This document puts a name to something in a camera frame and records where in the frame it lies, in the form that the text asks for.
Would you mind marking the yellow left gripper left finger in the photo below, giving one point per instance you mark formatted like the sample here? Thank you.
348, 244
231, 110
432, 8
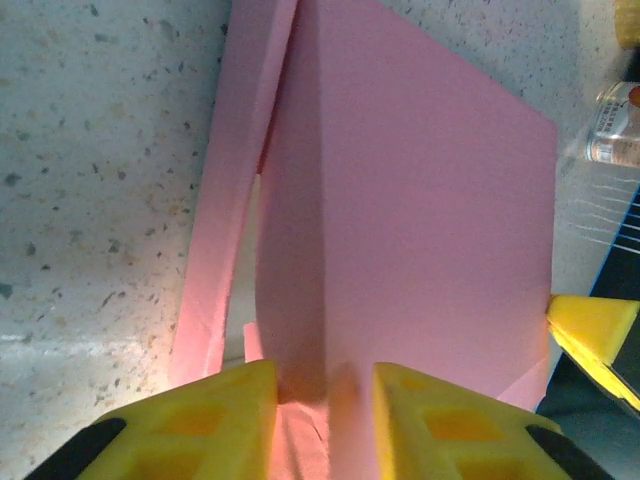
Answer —
190, 435

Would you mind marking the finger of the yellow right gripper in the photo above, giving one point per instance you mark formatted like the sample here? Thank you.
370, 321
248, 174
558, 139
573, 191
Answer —
595, 325

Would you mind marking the pink paper box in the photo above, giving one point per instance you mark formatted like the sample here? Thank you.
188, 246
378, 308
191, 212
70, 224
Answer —
410, 225

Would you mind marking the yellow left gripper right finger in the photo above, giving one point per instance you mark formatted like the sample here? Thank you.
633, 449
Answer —
460, 435

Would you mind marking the blue table edge strip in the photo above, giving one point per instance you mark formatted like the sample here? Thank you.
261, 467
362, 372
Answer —
617, 245

